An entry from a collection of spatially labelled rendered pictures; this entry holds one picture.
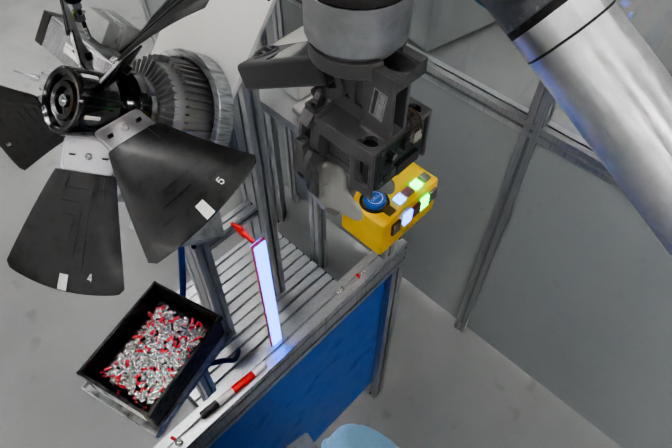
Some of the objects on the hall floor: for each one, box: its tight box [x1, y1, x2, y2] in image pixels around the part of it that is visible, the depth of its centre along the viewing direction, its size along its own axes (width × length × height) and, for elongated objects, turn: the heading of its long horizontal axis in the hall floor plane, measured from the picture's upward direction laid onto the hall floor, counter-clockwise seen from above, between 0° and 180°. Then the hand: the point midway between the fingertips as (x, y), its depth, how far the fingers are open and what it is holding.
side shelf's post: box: [308, 191, 327, 268], centre depth 188 cm, size 4×4×83 cm
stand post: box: [231, 54, 286, 298], centre depth 167 cm, size 4×9×115 cm, turn 46°
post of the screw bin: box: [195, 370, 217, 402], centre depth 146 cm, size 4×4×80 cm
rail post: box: [365, 263, 404, 399], centre depth 159 cm, size 4×4×78 cm
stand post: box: [184, 242, 236, 336], centre depth 166 cm, size 4×9×91 cm, turn 46°
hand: (336, 196), depth 57 cm, fingers closed
